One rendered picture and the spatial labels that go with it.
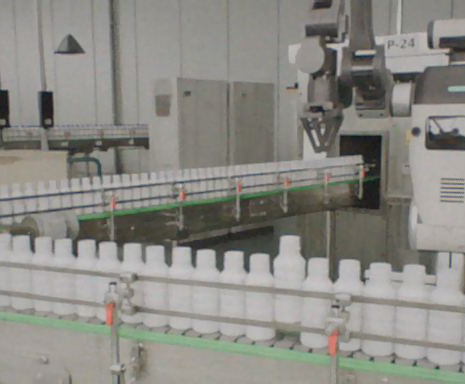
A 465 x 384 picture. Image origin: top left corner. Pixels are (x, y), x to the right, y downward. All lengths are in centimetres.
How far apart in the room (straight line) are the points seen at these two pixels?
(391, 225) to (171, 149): 315
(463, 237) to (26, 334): 108
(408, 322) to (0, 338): 91
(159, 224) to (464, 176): 201
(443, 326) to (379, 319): 11
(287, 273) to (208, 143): 645
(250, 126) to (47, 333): 685
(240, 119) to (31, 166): 319
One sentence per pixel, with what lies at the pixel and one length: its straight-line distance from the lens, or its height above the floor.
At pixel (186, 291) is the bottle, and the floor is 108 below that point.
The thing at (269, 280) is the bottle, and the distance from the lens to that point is 129.
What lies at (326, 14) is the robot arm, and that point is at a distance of 139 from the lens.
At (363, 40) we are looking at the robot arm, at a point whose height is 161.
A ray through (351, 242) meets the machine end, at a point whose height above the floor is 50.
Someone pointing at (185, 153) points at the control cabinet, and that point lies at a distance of 742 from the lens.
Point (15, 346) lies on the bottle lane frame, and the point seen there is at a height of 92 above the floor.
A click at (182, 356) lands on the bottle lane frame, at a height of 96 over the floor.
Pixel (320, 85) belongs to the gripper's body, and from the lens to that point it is 137.
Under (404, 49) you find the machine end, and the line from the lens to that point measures 493.
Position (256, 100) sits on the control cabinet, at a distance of 832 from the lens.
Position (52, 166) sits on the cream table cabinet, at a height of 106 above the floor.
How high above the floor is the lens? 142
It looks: 10 degrees down
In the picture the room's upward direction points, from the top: straight up
